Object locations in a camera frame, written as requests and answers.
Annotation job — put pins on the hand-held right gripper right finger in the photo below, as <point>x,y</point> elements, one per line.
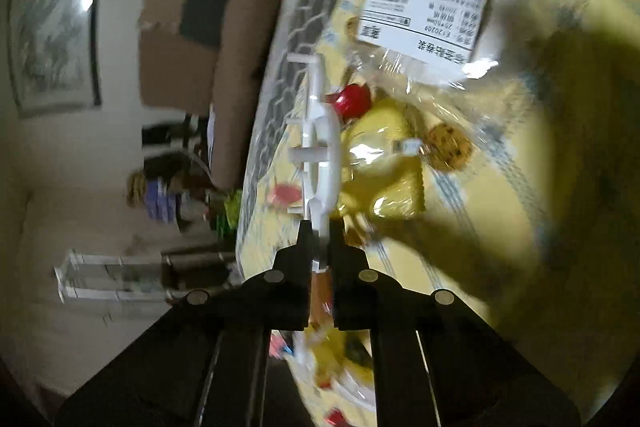
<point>350,292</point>

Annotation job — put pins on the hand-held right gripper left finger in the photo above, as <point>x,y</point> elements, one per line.
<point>292,287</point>

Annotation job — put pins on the white plastic frame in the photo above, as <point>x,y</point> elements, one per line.
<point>322,147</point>

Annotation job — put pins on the green bag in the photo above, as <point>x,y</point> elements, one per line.
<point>229,212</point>

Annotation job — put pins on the yellow plastic toy piece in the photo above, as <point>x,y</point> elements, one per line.
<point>385,157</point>

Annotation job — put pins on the stack of purple boxes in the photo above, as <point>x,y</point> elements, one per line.
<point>161,199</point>

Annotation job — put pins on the yellow checked tablecloth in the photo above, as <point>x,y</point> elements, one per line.
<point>500,232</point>

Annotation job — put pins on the chocolate chip cookie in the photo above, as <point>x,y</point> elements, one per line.
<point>449,148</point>

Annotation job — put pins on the white pipe rack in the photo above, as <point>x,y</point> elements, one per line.
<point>110,277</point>

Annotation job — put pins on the red toy ball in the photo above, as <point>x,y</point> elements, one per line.
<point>352,99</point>

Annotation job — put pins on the brown sofa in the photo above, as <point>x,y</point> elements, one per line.
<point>170,67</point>

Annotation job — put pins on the black cushion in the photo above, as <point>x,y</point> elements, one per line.
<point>207,7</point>

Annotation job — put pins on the framed wall picture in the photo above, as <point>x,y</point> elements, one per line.
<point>50,17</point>

